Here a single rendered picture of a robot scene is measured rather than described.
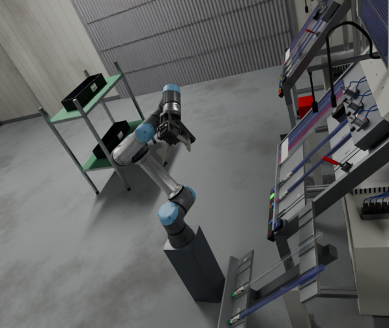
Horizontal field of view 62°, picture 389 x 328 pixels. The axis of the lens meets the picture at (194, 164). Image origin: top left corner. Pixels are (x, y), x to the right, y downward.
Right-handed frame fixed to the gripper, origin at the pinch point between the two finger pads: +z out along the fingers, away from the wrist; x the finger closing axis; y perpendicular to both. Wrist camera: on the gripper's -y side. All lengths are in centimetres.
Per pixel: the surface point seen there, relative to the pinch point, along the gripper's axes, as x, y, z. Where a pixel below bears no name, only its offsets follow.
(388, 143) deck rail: 62, -35, 9
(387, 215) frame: 44, -84, 17
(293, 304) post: 14, -41, 51
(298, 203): 19, -53, 11
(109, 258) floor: -166, -74, -6
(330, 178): -4, -171, -48
